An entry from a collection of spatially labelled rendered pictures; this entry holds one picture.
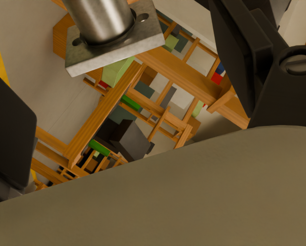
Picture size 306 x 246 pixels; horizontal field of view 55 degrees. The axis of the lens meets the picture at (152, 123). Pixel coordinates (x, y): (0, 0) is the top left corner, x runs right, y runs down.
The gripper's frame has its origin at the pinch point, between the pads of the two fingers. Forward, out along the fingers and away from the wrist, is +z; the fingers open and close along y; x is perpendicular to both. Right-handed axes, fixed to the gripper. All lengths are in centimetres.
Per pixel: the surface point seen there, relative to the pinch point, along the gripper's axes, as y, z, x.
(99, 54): -1.2, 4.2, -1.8
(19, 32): -113, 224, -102
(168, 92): -27, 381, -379
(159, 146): -155, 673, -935
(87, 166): -383, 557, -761
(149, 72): -49, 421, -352
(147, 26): 1.6, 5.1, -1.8
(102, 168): -341, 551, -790
